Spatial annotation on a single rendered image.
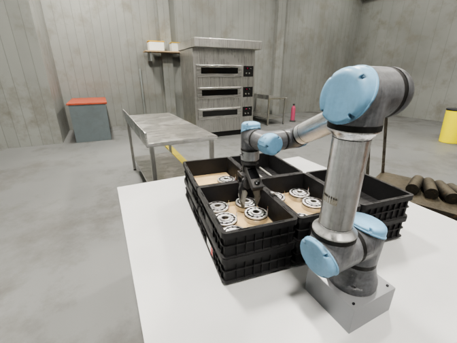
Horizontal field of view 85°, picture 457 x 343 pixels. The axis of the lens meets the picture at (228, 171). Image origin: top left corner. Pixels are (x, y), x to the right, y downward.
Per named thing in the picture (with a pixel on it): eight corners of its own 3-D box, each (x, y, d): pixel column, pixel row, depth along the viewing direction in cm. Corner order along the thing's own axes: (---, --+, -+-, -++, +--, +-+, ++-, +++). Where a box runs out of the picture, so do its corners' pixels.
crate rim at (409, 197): (414, 199, 112) (415, 194, 111) (362, 211, 102) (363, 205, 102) (347, 169, 147) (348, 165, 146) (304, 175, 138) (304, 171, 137)
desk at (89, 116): (110, 128, 717) (105, 96, 687) (113, 139, 589) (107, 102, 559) (79, 130, 685) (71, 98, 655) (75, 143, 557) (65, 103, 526)
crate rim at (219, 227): (298, 224, 93) (299, 218, 92) (222, 240, 84) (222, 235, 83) (254, 183, 128) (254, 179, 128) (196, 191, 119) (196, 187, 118)
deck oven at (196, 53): (198, 141, 571) (194, 37, 495) (183, 131, 674) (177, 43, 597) (258, 135, 636) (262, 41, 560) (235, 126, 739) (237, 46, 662)
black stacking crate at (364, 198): (408, 218, 115) (415, 196, 111) (358, 230, 106) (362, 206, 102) (345, 184, 150) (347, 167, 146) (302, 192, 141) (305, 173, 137)
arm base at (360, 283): (387, 288, 79) (396, 263, 76) (352, 303, 74) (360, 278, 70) (349, 256, 92) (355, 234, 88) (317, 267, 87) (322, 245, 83)
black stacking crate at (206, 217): (296, 245, 97) (298, 220, 93) (223, 263, 88) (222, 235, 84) (253, 200, 132) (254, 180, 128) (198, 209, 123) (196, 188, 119)
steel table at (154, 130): (156, 226, 252) (145, 133, 218) (131, 169, 404) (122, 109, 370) (218, 210, 282) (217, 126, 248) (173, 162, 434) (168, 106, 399)
